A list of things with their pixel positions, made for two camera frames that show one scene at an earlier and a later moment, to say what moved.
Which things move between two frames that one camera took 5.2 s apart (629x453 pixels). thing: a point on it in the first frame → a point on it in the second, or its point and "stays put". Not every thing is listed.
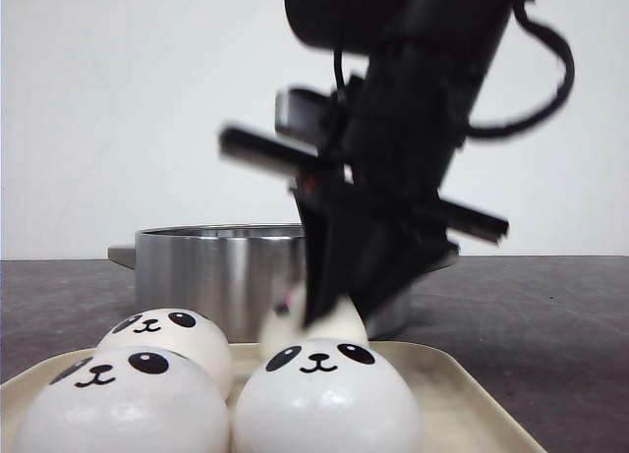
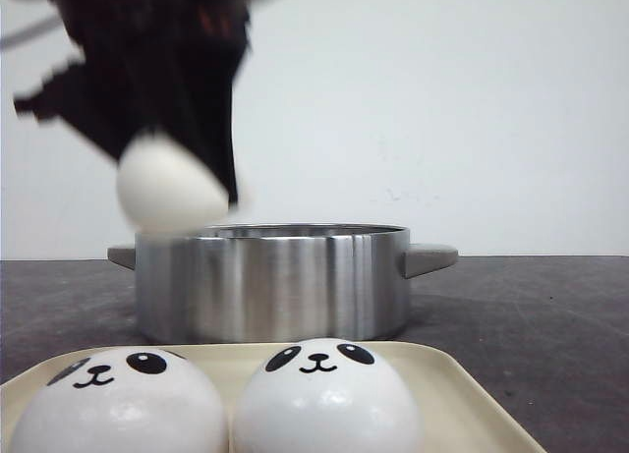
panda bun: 174,329 → 164,190
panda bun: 326,397 stays put
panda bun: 125,400 stays put
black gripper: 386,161 → 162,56
